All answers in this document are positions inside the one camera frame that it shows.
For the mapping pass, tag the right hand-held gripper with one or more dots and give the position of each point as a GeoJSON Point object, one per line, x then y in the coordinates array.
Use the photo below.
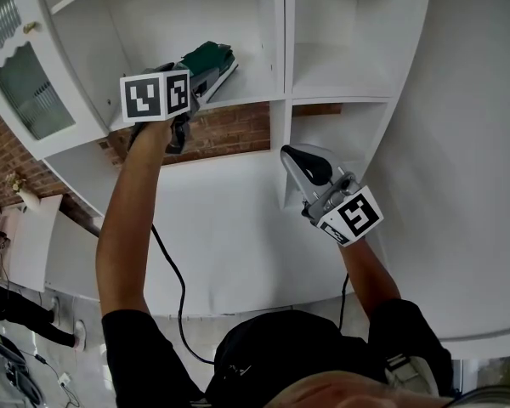
{"type": "Point", "coordinates": [357, 215]}

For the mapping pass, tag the white glass cabinet door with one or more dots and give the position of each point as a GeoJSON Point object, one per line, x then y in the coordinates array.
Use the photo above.
{"type": "Point", "coordinates": [34, 96]}
{"type": "Point", "coordinates": [0, 11]}

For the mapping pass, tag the person's black shirt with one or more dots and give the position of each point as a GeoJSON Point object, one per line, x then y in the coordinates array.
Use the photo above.
{"type": "Point", "coordinates": [289, 347]}

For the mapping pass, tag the small white power strip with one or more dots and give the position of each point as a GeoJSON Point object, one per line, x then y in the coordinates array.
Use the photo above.
{"type": "Point", "coordinates": [64, 380]}

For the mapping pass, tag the window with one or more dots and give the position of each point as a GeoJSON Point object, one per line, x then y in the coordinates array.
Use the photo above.
{"type": "Point", "coordinates": [493, 381]}

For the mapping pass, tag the brass cabinet knob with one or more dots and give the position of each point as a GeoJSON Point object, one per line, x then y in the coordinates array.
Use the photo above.
{"type": "Point", "coordinates": [31, 27]}

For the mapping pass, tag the person's left forearm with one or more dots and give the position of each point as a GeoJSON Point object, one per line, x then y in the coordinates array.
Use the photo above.
{"type": "Point", "coordinates": [127, 211]}

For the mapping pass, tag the black power adapter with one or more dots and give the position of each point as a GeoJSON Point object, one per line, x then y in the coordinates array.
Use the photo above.
{"type": "Point", "coordinates": [40, 359]}

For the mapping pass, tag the white vase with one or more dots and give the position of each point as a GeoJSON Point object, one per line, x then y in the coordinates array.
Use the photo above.
{"type": "Point", "coordinates": [30, 202]}

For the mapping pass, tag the white shelving unit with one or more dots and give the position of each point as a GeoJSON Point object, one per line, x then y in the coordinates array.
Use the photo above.
{"type": "Point", "coordinates": [340, 58]}

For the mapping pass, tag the person's head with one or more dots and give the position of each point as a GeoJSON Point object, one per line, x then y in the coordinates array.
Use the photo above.
{"type": "Point", "coordinates": [348, 393]}

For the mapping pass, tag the white side cabinet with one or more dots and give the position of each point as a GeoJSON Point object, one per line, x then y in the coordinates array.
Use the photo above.
{"type": "Point", "coordinates": [30, 245]}

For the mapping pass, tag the green packet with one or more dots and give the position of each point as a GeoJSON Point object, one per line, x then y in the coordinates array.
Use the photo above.
{"type": "Point", "coordinates": [208, 55]}

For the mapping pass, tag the dried flower bunch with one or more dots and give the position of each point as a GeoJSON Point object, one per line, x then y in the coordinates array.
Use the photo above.
{"type": "Point", "coordinates": [16, 183]}

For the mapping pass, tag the person's right forearm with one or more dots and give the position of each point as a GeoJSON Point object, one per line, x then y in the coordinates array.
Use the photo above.
{"type": "Point", "coordinates": [365, 270]}

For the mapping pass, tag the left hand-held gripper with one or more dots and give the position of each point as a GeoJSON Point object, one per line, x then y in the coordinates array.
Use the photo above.
{"type": "Point", "coordinates": [153, 96]}

